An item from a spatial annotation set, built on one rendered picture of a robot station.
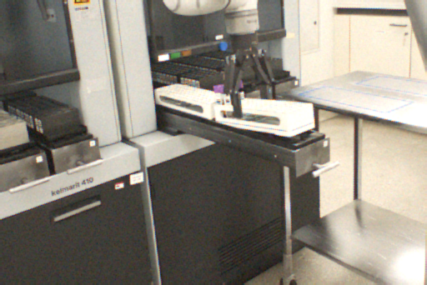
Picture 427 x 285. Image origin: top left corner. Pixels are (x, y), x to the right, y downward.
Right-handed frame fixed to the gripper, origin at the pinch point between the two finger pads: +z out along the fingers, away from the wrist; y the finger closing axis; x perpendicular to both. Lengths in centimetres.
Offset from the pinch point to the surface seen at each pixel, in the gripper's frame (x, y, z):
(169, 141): 30.1, -9.7, 11.6
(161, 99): 41.9, -3.0, 0.2
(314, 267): 29, 51, 84
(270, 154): -12.4, -6.7, 10.5
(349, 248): -2, 36, 59
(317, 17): 148, 209, -9
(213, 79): 36.3, 16.1, -3.1
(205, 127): 14.0, -6.7, 5.9
